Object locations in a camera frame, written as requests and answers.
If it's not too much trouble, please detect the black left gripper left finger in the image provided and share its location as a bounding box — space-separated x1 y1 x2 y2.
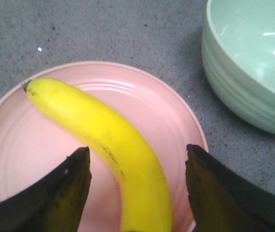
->
0 147 91 232

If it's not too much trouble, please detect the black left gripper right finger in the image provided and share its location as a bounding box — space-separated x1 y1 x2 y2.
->
186 144 275 232

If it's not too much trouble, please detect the yellow banana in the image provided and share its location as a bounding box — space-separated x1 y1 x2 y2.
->
23 77 172 232

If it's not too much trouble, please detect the green bowl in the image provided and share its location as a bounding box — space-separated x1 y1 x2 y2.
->
202 0 275 134

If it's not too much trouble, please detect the pink plate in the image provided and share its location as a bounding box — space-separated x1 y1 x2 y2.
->
0 61 207 232

